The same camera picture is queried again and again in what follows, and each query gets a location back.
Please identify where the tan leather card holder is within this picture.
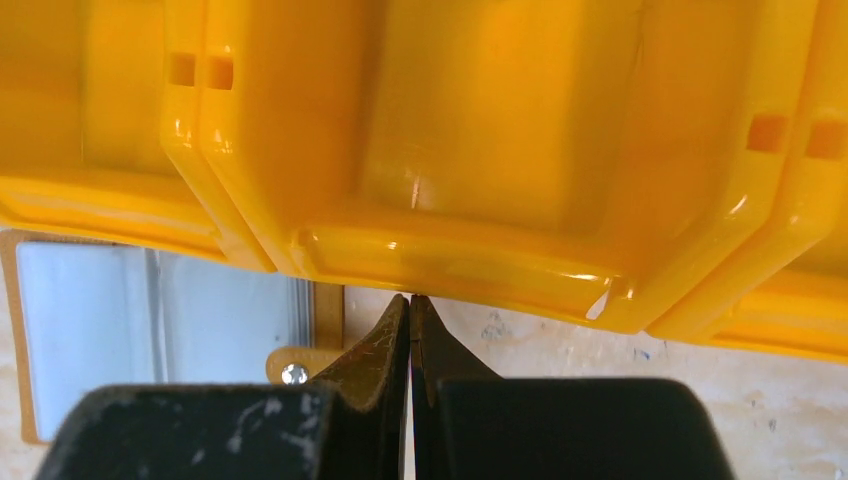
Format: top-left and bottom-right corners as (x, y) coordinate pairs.
(0, 228), (347, 446)

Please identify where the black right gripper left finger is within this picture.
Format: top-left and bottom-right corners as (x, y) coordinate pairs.
(37, 295), (410, 479)

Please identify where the grey card in holder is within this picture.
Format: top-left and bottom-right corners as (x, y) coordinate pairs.
(14, 241), (314, 442)

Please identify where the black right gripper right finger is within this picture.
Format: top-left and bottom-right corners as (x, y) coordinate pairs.
(409, 295), (733, 479)

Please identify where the orange three-compartment bin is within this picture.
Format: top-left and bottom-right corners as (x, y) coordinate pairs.
(1, 1), (847, 362)

